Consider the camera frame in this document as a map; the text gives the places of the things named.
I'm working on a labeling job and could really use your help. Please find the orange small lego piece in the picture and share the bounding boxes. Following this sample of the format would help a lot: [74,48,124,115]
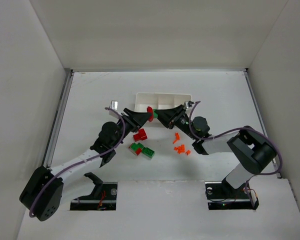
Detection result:
[172,132,180,144]

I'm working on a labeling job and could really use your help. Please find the red printed duplo brick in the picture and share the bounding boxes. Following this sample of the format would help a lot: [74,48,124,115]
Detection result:
[134,147,143,156]

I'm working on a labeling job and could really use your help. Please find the orange lego pile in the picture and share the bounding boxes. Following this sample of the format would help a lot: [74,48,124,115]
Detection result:
[174,144,191,156]

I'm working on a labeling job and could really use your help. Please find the green duplo brick upside down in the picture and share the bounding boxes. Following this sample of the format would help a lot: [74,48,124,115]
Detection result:
[142,147,155,159]

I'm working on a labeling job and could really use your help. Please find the red curved duplo brick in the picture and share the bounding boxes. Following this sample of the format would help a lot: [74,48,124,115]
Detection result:
[146,106,154,123]

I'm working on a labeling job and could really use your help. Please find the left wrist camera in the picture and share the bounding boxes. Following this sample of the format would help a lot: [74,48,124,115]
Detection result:
[108,100,119,118]

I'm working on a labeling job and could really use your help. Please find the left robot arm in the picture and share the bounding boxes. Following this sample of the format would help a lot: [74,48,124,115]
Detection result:
[19,107,152,222]

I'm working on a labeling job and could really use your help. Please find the white divided plastic container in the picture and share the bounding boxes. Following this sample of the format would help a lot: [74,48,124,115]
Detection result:
[134,92,192,112]

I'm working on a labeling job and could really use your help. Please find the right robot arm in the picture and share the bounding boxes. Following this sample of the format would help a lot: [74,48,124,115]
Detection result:
[154,105,279,197]

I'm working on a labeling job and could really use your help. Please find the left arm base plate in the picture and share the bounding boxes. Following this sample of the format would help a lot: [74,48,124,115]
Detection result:
[69,182,118,211]

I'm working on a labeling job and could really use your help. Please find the red arched duplo brick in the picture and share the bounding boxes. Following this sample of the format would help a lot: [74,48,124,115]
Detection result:
[137,128,148,141]

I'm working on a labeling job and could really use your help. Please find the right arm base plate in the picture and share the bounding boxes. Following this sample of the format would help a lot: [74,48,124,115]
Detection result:
[205,181,260,211]

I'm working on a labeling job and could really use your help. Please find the small green duplo brick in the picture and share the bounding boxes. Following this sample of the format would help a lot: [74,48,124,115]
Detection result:
[153,108,158,119]

